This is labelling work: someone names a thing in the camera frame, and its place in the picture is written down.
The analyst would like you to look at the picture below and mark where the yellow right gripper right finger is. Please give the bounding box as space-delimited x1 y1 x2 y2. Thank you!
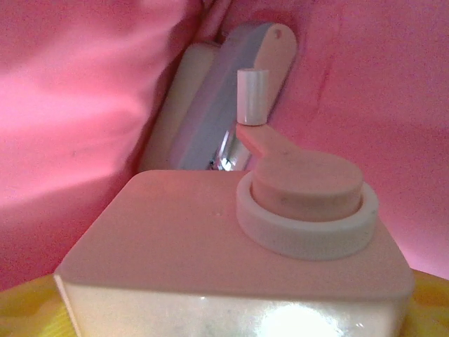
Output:
399 268 449 337

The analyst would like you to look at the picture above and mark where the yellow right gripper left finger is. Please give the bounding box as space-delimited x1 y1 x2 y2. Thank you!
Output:
0 275 76 337

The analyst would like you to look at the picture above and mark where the pink crank pencil sharpener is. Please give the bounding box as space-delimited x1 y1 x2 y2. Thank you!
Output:
54 68 415 337

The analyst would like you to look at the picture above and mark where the pink backpack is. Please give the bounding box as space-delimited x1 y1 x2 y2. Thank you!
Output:
0 0 449 292

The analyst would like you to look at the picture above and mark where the grey stapler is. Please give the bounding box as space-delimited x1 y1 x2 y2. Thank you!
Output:
140 21 299 173

